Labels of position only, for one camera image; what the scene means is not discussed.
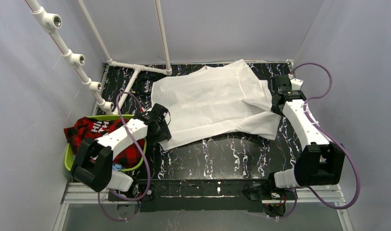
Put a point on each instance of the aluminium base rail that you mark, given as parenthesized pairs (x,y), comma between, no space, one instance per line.
(85,210)

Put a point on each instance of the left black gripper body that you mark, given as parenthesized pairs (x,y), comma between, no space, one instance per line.
(163,128)

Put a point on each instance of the blue cloth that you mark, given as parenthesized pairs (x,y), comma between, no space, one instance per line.
(117,167)

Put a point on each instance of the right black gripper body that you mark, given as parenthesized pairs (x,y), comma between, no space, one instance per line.
(276,106)

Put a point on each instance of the red black plaid cloth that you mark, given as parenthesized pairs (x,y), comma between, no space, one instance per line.
(87,130)

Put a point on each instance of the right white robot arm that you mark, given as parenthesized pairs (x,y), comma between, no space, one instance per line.
(321,160)

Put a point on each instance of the white cloth sheet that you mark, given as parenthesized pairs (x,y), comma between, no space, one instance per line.
(214,101)

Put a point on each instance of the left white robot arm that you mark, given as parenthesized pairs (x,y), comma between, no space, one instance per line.
(93,165)

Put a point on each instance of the green plastic basket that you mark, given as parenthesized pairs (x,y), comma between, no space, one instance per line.
(67,159)

